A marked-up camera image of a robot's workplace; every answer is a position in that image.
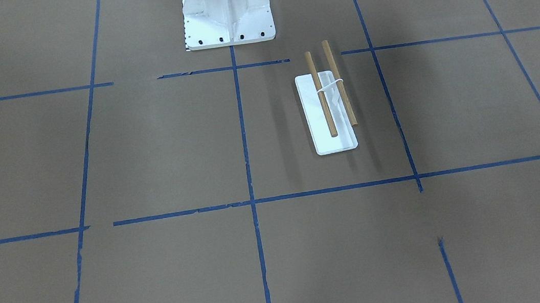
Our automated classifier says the white wooden towel rack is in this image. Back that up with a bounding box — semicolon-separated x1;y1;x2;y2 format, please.
294;40;359;156

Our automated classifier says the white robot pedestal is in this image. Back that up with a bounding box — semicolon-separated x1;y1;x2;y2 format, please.
182;0;277;51

